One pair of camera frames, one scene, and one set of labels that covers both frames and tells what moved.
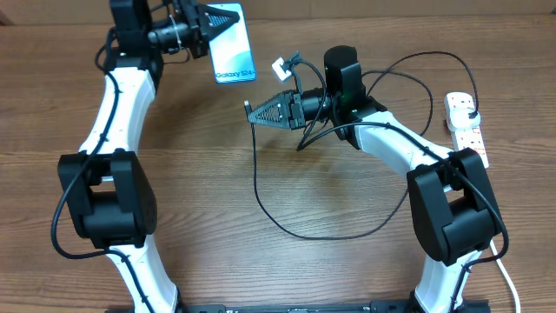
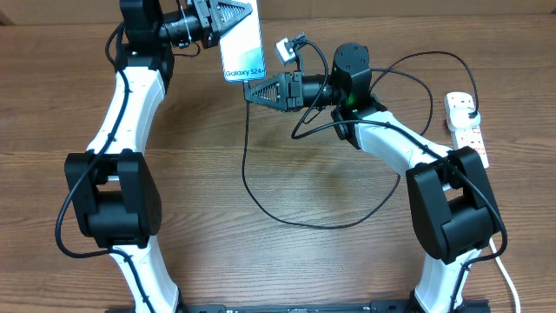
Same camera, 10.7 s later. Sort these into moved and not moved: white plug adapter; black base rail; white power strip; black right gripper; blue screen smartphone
Moved: blue screen smartphone; black right gripper
Not moved: white plug adapter; white power strip; black base rail
